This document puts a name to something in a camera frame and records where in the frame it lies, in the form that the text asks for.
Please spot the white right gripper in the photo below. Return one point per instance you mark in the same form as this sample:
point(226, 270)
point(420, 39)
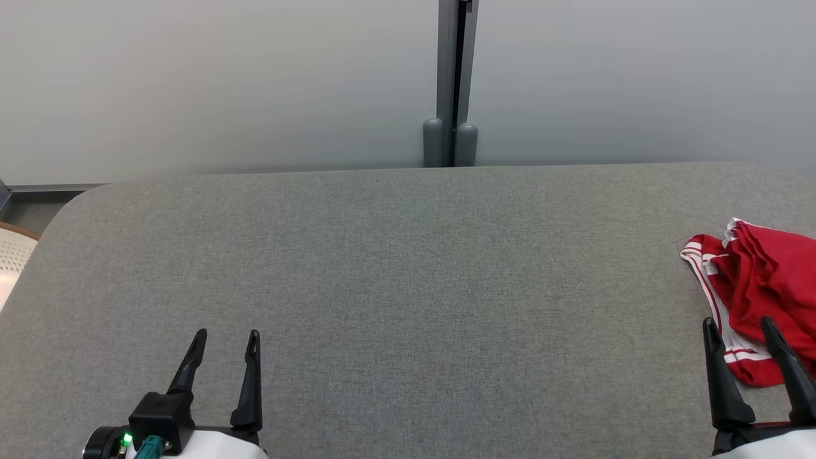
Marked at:
point(771, 445)

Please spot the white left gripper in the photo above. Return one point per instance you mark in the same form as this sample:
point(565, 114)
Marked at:
point(223, 446)

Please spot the red white-trimmed sports shirt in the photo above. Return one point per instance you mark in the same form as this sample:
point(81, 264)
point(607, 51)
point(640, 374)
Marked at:
point(765, 280)

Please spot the white perforated laundry basket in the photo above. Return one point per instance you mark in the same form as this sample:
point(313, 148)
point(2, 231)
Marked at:
point(13, 261)

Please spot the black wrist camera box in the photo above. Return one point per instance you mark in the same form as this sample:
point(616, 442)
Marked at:
point(162, 417)

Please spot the grey partition base rail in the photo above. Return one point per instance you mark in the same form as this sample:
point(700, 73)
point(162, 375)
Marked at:
point(51, 189)

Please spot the grey metal partition post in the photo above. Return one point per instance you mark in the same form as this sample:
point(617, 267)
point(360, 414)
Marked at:
point(451, 76)

